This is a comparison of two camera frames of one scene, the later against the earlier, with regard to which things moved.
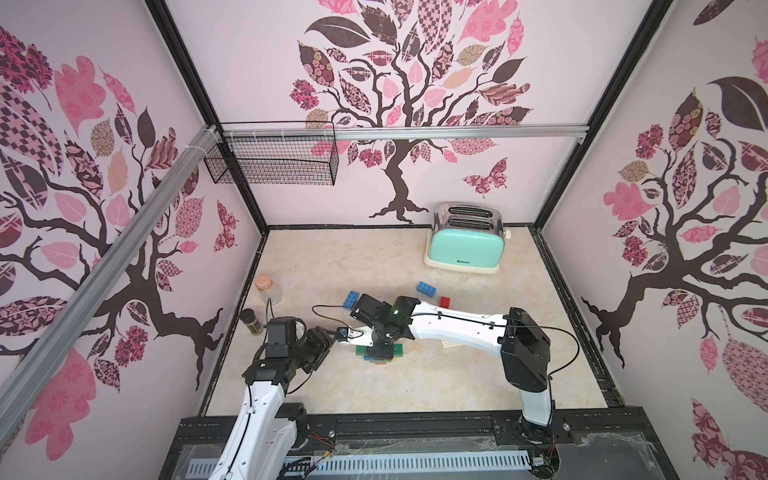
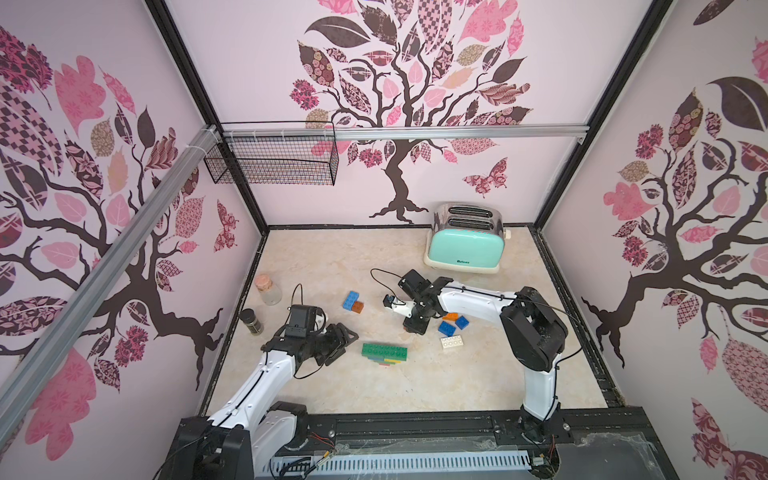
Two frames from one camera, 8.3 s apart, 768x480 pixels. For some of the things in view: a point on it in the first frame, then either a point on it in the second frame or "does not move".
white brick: x=448 y=344 does not move
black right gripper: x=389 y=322 -> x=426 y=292
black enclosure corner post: x=653 y=17 does not move
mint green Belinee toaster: x=467 y=238 does not move
